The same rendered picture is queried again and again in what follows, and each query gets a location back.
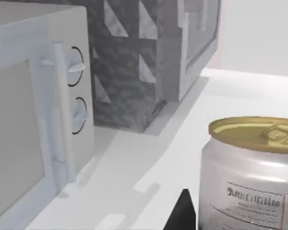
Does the silver can with gold lid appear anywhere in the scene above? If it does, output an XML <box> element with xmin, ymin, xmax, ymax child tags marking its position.
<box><xmin>198</xmin><ymin>115</ymin><xmax>288</xmax><ymax>230</ymax></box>

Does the pale microwave oven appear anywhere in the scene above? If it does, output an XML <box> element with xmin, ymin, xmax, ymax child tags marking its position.
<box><xmin>0</xmin><ymin>5</ymin><xmax>95</xmax><ymax>230</ymax></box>

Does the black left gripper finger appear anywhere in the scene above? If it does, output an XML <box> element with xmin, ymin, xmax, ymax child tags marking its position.
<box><xmin>163</xmin><ymin>188</ymin><xmax>197</xmax><ymax>230</ymax></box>

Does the microwave door handle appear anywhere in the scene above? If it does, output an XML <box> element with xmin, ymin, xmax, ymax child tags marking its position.
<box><xmin>40</xmin><ymin>43</ymin><xmax>76</xmax><ymax>190</ymax></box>

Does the microwave knob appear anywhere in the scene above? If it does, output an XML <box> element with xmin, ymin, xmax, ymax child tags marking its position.
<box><xmin>66</xmin><ymin>46</ymin><xmax>85</xmax><ymax>87</ymax></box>
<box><xmin>71</xmin><ymin>96</ymin><xmax>87</xmax><ymax>135</ymax></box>

